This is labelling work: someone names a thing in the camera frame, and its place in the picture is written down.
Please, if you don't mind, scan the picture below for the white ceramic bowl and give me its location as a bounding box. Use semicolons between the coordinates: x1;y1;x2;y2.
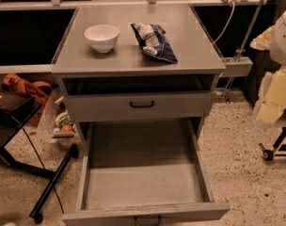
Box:
84;24;119;53

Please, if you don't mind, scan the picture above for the orange brown cloth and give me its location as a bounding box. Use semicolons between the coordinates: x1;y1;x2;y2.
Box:
3;73;53;126

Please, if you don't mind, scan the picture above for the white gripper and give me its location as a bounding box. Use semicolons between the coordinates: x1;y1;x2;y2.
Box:
253;66;286;130

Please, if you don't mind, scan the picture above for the blue white chip bag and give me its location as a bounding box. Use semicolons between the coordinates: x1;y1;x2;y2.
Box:
131;23;178;63

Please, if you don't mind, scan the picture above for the grey side rail shelf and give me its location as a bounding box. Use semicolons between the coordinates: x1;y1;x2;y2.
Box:
221;56;253;77

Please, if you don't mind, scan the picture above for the grey top drawer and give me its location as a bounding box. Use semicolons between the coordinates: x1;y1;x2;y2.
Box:
64;91;215;122

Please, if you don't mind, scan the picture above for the grey drawer cabinet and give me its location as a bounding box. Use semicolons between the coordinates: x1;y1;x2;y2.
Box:
52;4;225;132

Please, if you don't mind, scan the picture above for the black floor cable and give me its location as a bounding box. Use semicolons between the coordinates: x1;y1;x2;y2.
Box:
10;116;66;215

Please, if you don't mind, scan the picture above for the grey drawer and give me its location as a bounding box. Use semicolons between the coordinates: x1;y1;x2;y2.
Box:
64;91;215;122
62;120;230;226

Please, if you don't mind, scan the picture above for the metal support pole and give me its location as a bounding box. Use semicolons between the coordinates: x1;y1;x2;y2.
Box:
222;0;264;103

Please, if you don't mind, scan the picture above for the black side table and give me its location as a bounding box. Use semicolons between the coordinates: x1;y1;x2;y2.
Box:
0;87;78;224

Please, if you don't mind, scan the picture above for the white power cable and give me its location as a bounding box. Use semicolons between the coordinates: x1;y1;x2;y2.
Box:
212;2;237;45

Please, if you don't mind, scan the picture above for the clear plastic food bin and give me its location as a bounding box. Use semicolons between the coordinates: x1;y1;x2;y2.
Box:
37;88;81;148

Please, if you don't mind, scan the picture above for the black wheeled stand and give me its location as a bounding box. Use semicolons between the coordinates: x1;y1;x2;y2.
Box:
258;115;286;167

